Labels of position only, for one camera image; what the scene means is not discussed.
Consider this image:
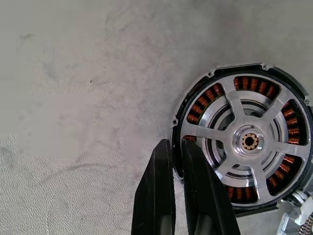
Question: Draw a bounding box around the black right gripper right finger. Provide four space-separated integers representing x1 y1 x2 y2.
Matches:
181 138 242 235

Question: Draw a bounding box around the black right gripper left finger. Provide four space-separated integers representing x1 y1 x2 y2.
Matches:
131 139 177 235

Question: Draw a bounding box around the spoked silver rotor black rim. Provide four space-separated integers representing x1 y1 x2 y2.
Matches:
176 72 313 209

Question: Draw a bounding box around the motor housing with copper windings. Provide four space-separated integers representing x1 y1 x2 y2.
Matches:
171 63 313 218

